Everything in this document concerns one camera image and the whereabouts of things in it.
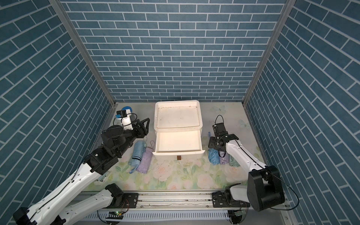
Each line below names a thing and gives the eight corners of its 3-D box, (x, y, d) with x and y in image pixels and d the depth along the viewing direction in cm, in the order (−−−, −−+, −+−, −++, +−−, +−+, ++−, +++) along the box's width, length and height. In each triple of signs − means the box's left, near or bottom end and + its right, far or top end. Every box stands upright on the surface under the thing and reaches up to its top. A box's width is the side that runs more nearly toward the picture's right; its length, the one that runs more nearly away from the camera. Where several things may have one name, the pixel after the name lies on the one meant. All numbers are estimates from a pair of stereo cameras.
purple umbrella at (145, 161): (138, 172, 85) (136, 169, 81) (146, 150, 95) (145, 146, 91) (146, 174, 85) (144, 171, 81) (153, 151, 94) (152, 147, 90)
